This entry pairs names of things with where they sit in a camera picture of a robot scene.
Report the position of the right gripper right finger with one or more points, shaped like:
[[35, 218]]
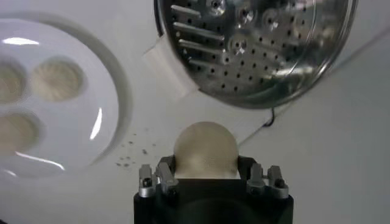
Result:
[[256, 175]]

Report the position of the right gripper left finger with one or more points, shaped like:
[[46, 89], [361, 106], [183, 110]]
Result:
[[164, 176]]

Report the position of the white steamed baozi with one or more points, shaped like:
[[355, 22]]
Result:
[[205, 149], [16, 131], [9, 82], [56, 79]]

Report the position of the perforated stainless steamer basket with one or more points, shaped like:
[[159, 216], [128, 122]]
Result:
[[259, 61]]

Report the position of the white round plate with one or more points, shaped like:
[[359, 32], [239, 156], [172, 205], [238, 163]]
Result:
[[91, 61]]

